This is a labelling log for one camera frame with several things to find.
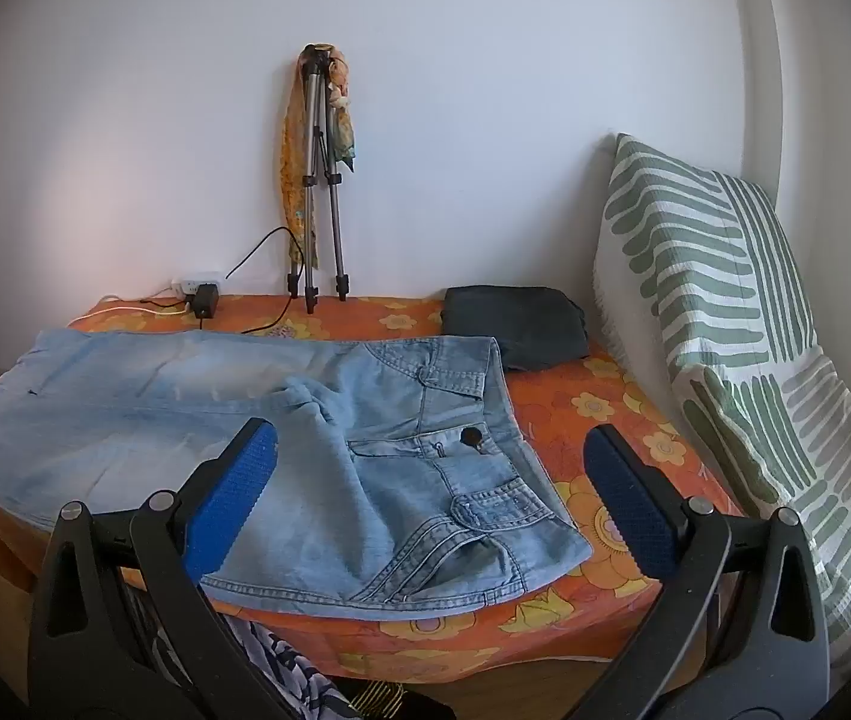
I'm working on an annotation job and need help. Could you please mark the dark white striped cloth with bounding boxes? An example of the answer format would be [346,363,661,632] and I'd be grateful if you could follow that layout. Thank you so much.
[125,577,359,720]

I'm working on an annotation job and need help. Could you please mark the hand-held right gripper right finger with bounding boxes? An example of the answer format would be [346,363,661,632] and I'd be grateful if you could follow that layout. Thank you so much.
[576,424,832,720]

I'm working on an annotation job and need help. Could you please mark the grey metal tripod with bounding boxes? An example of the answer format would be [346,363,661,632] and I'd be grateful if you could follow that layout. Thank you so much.
[287,43,353,314]

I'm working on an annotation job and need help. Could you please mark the white power strip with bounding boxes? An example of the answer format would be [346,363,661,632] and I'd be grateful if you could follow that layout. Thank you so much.
[170,274,224,298]

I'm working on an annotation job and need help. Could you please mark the green striped white pillow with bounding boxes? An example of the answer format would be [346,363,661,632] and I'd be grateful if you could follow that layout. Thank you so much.
[592,133,851,680]

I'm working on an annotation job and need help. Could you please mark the dark grey folded pants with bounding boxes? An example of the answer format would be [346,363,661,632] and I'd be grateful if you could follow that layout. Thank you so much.
[442,285,592,373]

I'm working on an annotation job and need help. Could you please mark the orange floral bedsheet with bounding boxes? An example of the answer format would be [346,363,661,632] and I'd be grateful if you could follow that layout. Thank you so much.
[0,292,745,683]

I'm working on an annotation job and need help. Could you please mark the orange patterned scarf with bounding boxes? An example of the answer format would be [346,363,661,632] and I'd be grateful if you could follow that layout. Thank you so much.
[275,49,359,267]

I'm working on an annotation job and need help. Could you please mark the light blue denim pants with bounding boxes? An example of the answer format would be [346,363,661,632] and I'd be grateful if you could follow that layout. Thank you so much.
[0,328,593,623]

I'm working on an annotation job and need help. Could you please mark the black power cable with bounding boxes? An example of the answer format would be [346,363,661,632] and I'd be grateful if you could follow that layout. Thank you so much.
[199,227,299,335]

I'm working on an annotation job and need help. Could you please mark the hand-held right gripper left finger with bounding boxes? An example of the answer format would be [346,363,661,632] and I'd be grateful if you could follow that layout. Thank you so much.
[28,416,280,720]

